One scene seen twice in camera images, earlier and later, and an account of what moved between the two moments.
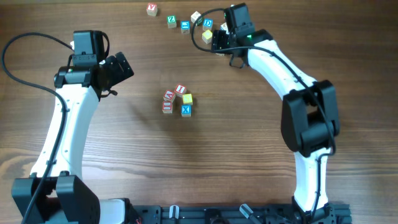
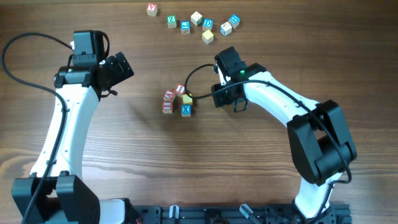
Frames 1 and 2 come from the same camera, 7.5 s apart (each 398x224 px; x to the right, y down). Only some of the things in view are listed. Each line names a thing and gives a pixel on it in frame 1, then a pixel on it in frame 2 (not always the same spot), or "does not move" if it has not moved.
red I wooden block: x=167 y=107 does not move
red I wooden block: x=180 y=90 does not move
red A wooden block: x=169 y=94 does not move
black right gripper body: x=221 y=41 -> x=223 y=96
